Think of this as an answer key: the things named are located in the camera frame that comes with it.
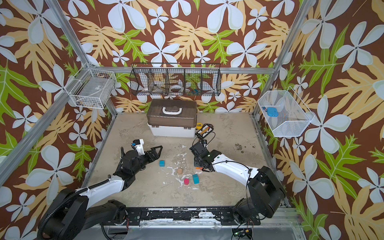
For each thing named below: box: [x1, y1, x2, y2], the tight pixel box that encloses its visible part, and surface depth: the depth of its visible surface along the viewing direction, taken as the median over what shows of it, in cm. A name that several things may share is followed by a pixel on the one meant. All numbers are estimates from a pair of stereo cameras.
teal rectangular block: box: [192, 174, 200, 185], surface depth 88 cm
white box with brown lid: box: [146, 99, 198, 138], surface depth 97 cm
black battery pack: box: [195, 123, 214, 139], surface depth 110 cm
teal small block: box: [159, 160, 166, 167], surface depth 94 cm
